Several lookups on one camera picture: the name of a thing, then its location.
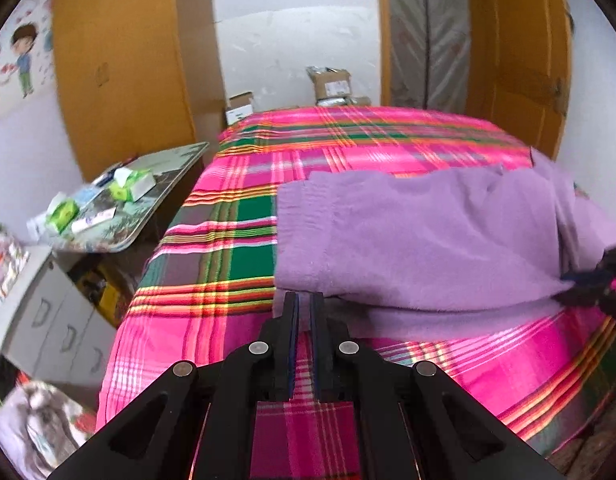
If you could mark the purple sweater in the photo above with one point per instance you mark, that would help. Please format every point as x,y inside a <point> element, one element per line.
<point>413,240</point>

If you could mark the white drawer cabinet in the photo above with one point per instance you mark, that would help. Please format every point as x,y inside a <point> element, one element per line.
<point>53,310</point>

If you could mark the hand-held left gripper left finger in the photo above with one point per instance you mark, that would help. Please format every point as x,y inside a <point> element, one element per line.
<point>294,345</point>

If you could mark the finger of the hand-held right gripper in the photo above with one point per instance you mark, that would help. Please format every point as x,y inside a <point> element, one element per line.
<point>598,305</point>
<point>613,262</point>

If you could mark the grey plastic sheet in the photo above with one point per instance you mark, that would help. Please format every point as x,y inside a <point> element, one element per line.
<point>428,35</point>

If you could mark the white carton box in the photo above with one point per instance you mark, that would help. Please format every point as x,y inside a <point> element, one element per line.
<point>240,110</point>

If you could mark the cartoon wall sticker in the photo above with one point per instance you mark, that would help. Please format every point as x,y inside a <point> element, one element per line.
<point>23,60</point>

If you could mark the green tissue pack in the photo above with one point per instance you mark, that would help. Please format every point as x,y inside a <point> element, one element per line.
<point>133,187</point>
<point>63,212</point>

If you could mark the pale blue packet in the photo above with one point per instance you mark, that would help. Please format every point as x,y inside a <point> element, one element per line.
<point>95,195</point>

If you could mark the pale clothes pile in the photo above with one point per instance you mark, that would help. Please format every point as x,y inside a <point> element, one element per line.
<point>33,420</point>

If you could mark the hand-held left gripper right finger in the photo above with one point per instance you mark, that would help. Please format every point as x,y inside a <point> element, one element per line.
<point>315,345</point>

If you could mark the colourful printed box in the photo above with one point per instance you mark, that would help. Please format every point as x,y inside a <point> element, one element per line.
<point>5,270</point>

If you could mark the yellow black object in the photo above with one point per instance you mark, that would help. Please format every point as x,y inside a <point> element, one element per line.
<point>113,305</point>

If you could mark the plain brown cardboard box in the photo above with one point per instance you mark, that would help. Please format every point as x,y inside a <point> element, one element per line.
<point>362,101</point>

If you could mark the wooden door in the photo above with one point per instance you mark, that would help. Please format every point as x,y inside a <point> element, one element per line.
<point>518,60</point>

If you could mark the folding table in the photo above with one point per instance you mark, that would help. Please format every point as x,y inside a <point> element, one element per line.
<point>173,165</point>

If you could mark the white tube box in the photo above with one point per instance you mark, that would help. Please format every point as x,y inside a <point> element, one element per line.
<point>93,221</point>

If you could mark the wooden wardrobe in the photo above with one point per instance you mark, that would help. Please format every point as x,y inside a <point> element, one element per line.
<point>128,85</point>

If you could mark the wooden door frame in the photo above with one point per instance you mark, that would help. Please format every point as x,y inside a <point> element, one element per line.
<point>383,35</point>

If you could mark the taped cardboard box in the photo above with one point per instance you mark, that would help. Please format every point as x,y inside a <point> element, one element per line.
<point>330,85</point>

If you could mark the pink plaid bed sheet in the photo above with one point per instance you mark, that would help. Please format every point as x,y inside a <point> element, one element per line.
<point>228,260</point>

